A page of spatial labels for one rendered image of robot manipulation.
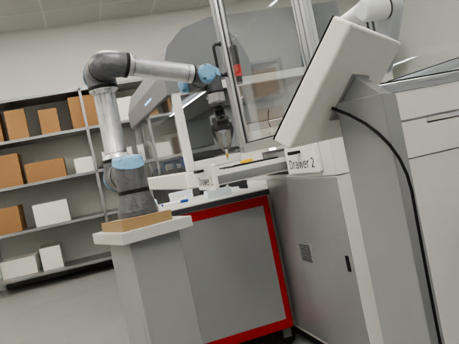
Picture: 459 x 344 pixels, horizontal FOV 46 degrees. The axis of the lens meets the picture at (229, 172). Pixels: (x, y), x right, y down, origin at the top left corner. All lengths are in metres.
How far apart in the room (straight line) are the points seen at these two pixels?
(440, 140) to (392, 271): 0.89
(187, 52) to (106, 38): 3.52
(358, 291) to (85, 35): 5.25
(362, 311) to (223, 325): 0.76
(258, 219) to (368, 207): 1.21
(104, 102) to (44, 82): 4.45
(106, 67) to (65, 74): 4.53
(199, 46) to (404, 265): 2.19
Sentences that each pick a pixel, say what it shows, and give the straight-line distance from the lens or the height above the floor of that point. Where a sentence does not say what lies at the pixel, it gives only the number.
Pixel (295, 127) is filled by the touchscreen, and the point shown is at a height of 0.98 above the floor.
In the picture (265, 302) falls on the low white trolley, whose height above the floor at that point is 0.24.
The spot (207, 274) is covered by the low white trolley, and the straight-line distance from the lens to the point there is 2.52.
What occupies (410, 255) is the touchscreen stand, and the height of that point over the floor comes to 0.61.
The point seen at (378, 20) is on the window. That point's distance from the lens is 2.19.
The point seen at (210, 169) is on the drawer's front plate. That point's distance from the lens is 2.26.
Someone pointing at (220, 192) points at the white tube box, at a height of 0.78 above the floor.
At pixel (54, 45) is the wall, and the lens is 6.71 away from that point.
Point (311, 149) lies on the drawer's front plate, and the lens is 2.08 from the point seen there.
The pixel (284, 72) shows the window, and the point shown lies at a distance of 2.27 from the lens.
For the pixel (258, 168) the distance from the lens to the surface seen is 2.32.
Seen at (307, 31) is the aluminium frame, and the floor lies 1.32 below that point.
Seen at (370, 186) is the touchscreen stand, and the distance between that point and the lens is 1.42.
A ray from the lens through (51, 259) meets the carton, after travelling 6.14.
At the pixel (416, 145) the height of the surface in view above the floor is 0.84.
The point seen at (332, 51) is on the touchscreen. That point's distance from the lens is 1.24.
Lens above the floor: 0.94
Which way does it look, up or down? 2 degrees down
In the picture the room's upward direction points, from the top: 12 degrees counter-clockwise
